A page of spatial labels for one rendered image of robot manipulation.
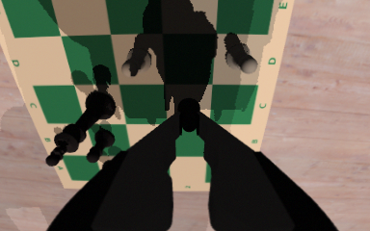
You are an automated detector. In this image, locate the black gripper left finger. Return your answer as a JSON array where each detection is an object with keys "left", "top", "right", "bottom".
[{"left": 46, "top": 112, "right": 183, "bottom": 231}]

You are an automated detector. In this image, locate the white pawn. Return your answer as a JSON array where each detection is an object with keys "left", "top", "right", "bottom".
[
  {"left": 225, "top": 44, "right": 257, "bottom": 74},
  {"left": 121, "top": 48, "right": 151, "bottom": 78}
]

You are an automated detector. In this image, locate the green and cream chessboard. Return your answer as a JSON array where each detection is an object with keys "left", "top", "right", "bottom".
[{"left": 0, "top": 0, "right": 294, "bottom": 192}]

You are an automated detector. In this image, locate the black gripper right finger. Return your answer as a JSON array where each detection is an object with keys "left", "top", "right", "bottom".
[{"left": 195, "top": 112, "right": 338, "bottom": 231}]

